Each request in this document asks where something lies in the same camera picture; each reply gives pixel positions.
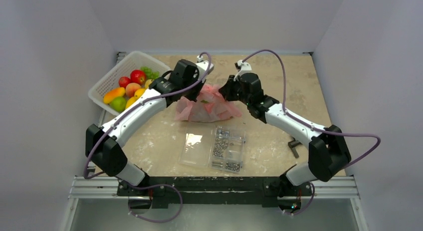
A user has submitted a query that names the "green grapes bunch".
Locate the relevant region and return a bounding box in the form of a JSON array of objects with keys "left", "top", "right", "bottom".
[{"left": 140, "top": 66, "right": 161, "bottom": 80}]

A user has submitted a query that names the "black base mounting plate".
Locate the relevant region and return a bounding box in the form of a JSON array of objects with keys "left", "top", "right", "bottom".
[{"left": 117, "top": 177, "right": 313, "bottom": 210}]

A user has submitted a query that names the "pink plastic bag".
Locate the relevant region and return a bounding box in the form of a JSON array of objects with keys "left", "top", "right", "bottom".
[{"left": 175, "top": 84, "right": 242, "bottom": 123}]

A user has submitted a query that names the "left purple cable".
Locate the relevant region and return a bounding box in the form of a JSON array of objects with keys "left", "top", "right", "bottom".
[{"left": 82, "top": 51, "right": 213, "bottom": 224}]

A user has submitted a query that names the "aluminium frame rail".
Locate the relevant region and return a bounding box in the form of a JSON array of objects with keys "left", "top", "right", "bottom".
[{"left": 68, "top": 176, "right": 360, "bottom": 201}]

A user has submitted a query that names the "pale yellow fruit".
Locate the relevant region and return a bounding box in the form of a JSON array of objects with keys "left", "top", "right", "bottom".
[{"left": 144, "top": 79, "right": 154, "bottom": 89}]

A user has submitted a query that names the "clear plastic screw box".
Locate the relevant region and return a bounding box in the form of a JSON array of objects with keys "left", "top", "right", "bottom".
[{"left": 179, "top": 123, "right": 246, "bottom": 174}]

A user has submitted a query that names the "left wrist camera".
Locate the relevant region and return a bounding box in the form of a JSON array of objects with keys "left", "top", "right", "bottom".
[{"left": 196, "top": 55, "right": 214, "bottom": 80}]

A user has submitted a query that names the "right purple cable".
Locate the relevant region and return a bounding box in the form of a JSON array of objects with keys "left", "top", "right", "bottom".
[{"left": 240, "top": 49, "right": 382, "bottom": 217}]

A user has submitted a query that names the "yellow lemon fruit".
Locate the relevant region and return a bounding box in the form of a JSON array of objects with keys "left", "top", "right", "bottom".
[{"left": 125, "top": 88, "right": 146, "bottom": 109}]

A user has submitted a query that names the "black T-handle tool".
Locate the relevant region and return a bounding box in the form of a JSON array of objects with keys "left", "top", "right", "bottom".
[{"left": 288, "top": 138, "right": 301, "bottom": 159}]

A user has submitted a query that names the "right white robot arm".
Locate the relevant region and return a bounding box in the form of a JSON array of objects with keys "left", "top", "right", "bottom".
[{"left": 219, "top": 73, "right": 351, "bottom": 195}]

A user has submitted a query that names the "peach fruit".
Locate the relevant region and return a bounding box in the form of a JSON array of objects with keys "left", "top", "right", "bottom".
[{"left": 125, "top": 82, "right": 142, "bottom": 98}]

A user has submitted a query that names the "small red apple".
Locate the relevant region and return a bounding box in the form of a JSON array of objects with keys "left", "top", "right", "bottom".
[{"left": 118, "top": 76, "right": 132, "bottom": 88}]

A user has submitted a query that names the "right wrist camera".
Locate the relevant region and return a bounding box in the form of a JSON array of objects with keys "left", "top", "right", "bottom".
[{"left": 233, "top": 60, "right": 252, "bottom": 81}]

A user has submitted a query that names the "green lime fruit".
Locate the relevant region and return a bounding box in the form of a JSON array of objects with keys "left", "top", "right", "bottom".
[{"left": 109, "top": 97, "right": 127, "bottom": 113}]

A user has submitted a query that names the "large red apple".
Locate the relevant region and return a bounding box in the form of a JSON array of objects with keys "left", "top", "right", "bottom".
[{"left": 130, "top": 69, "right": 147, "bottom": 86}]

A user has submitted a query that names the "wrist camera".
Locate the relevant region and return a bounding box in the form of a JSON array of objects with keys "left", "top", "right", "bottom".
[
  {"left": 196, "top": 55, "right": 214, "bottom": 80},
  {"left": 233, "top": 60, "right": 252, "bottom": 81}
]

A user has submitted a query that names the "orange yellow mango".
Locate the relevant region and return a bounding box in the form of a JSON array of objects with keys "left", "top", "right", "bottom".
[{"left": 103, "top": 87, "right": 126, "bottom": 104}]

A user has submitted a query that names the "white plastic basket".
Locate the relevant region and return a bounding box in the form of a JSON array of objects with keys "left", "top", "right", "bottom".
[{"left": 88, "top": 51, "right": 170, "bottom": 116}]

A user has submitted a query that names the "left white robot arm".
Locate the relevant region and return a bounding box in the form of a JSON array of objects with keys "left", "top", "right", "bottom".
[{"left": 85, "top": 59, "right": 213, "bottom": 196}]

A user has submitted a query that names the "purple cable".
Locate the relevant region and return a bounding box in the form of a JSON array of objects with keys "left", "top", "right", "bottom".
[
  {"left": 240, "top": 49, "right": 382, "bottom": 217},
  {"left": 82, "top": 51, "right": 213, "bottom": 224}
]

